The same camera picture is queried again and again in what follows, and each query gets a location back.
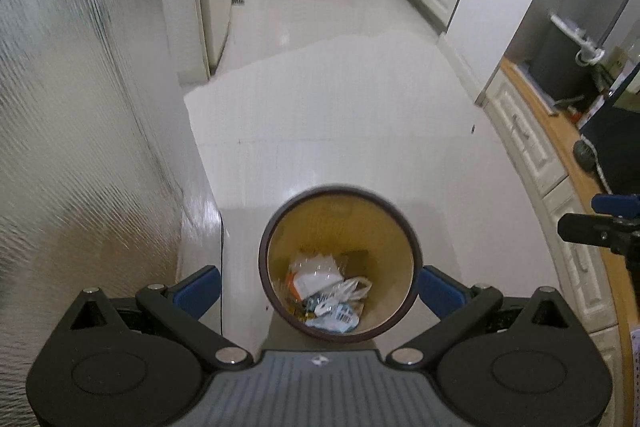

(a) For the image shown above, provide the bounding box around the white plastic bag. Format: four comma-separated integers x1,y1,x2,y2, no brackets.
287,252,374,304

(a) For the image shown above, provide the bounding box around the yellow round waste bin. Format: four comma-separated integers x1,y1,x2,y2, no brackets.
257,182,424,344

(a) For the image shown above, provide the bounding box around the silver foil-covered table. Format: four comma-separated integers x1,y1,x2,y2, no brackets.
0,0,223,358

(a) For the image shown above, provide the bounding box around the grey bin with white liner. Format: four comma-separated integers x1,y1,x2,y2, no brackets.
527,13,606,104

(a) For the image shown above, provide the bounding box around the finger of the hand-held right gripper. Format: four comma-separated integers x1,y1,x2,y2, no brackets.
591,193,640,217
557,213,640,293

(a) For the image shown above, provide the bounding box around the blue snack packet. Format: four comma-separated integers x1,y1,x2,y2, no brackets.
304,301,362,334

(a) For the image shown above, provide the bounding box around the grey dustpan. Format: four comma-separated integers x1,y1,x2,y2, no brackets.
516,59,559,116

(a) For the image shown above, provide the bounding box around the white low cabinet wooden top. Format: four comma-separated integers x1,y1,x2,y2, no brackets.
481,57,640,427

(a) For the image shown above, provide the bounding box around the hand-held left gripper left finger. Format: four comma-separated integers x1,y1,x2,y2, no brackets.
64,265,252,370

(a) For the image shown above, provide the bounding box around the small black round object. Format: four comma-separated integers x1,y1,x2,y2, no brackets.
573,139,597,171

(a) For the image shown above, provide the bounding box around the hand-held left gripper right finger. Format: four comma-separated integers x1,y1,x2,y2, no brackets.
390,265,577,370

